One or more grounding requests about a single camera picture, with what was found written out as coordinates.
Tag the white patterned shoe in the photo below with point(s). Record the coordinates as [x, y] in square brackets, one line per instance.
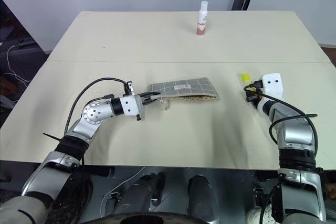
[258, 214]

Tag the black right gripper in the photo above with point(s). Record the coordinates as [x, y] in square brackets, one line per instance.
[252, 98]

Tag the black zip tie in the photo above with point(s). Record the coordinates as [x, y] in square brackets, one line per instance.
[52, 137]

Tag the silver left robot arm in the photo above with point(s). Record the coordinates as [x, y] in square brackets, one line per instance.
[89, 115]

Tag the white and pink spray bottle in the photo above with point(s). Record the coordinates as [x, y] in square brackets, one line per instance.
[201, 19]

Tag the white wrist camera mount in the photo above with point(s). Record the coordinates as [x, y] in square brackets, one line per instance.
[274, 85]
[130, 106]

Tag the dark rounded shape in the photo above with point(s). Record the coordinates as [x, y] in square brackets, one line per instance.
[141, 192]
[202, 195]

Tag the dark furniture beside table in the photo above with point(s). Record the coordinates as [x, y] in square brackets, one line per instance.
[18, 58]

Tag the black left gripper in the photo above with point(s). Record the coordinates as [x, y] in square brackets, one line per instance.
[129, 88]

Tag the clear plastic zipper pull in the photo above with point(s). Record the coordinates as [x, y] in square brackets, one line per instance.
[165, 104]

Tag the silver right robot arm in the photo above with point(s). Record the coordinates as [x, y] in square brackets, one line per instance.
[296, 140]

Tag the grey grid fabric pouch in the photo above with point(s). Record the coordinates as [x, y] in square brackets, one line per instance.
[189, 87]

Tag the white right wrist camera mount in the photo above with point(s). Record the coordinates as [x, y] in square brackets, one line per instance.
[274, 85]

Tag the small yellow packet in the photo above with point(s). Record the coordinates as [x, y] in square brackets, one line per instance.
[245, 77]

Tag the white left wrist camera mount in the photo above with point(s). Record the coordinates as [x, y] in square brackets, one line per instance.
[130, 106]

